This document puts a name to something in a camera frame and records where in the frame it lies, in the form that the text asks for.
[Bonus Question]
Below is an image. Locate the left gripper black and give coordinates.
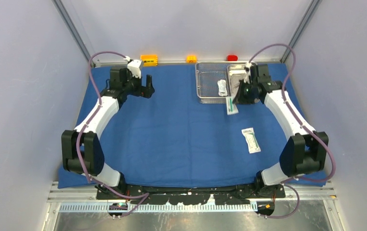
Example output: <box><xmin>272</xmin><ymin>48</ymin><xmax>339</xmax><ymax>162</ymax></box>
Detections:
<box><xmin>123</xmin><ymin>71</ymin><xmax>154</xmax><ymax>99</ymax></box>

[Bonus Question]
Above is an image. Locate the green white sterile packet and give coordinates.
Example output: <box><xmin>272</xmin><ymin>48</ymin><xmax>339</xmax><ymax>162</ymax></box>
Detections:
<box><xmin>226</xmin><ymin>96</ymin><xmax>239</xmax><ymax>116</ymax></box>

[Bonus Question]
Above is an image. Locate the wire mesh steel tray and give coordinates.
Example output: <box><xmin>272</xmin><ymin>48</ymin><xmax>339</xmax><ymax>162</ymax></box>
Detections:
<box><xmin>195</xmin><ymin>62</ymin><xmax>245</xmax><ymax>104</ymax></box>

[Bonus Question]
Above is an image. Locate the blue surgical wrap cloth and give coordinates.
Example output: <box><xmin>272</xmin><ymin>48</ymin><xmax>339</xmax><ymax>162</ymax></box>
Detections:
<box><xmin>57</xmin><ymin>63</ymin><xmax>328</xmax><ymax>189</ymax></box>

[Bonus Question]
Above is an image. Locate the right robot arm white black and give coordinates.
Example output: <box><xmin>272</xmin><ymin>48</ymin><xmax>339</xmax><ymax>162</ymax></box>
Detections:
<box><xmin>234</xmin><ymin>63</ymin><xmax>329</xmax><ymax>198</ymax></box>

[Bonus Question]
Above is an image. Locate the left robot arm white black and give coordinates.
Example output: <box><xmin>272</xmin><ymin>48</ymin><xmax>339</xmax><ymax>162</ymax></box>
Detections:
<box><xmin>61</xmin><ymin>67</ymin><xmax>155</xmax><ymax>199</ymax></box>

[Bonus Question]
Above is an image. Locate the small steel instrument pan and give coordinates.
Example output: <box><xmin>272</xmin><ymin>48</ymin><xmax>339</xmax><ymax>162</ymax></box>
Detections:
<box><xmin>227</xmin><ymin>64</ymin><xmax>247</xmax><ymax>96</ymax></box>

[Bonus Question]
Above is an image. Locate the white gauze roll packet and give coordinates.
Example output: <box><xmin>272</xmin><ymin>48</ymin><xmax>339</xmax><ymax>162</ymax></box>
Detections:
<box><xmin>217</xmin><ymin>79</ymin><xmax>228</xmax><ymax>97</ymax></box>

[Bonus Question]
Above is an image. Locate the yellow toy block large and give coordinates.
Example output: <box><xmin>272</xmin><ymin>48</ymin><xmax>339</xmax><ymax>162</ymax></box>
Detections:
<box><xmin>140</xmin><ymin>54</ymin><xmax>158</xmax><ymax>67</ymax></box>

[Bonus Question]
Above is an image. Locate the red toy block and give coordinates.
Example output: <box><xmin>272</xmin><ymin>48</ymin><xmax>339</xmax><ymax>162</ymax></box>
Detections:
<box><xmin>226</xmin><ymin>54</ymin><xmax>238</xmax><ymax>62</ymax></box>

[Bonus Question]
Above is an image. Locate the small orange toy block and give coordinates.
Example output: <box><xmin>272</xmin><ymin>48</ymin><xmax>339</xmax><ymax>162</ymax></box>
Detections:
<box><xmin>186</xmin><ymin>55</ymin><xmax>197</xmax><ymax>63</ymax></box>

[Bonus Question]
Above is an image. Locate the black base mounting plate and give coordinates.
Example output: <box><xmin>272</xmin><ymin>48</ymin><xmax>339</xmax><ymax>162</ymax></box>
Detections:
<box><xmin>95</xmin><ymin>182</ymin><xmax>287</xmax><ymax>206</ymax></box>

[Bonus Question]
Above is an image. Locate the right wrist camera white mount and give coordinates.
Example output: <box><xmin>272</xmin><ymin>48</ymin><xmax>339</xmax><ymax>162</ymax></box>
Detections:
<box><xmin>243</xmin><ymin>62</ymin><xmax>257</xmax><ymax>84</ymax></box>

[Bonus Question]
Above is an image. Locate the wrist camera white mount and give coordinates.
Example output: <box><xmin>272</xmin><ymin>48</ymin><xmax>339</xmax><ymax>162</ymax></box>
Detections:
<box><xmin>243</xmin><ymin>62</ymin><xmax>257</xmax><ymax>84</ymax></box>
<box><xmin>123</xmin><ymin>56</ymin><xmax>143</xmax><ymax>79</ymax></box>

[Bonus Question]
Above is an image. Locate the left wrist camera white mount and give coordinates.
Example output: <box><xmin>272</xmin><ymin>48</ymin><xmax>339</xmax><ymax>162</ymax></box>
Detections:
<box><xmin>123</xmin><ymin>56</ymin><xmax>143</xmax><ymax>79</ymax></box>

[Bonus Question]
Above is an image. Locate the aluminium frame post left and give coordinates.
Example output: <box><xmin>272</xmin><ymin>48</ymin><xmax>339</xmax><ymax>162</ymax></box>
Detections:
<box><xmin>52</xmin><ymin>0</ymin><xmax>94</xmax><ymax>61</ymax></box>

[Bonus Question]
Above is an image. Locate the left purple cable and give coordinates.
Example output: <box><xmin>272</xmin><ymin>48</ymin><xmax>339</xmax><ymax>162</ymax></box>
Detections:
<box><xmin>76</xmin><ymin>51</ymin><xmax>151</xmax><ymax>218</ymax></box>

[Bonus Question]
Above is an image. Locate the aluminium frame rail right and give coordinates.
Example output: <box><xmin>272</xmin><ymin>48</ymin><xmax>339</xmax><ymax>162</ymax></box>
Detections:
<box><xmin>288</xmin><ymin>0</ymin><xmax>322</xmax><ymax>49</ymax></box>

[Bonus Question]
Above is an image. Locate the aluminium front rail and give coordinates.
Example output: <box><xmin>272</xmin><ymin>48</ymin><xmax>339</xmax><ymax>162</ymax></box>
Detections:
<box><xmin>47</xmin><ymin>182</ymin><xmax>338</xmax><ymax>213</ymax></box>

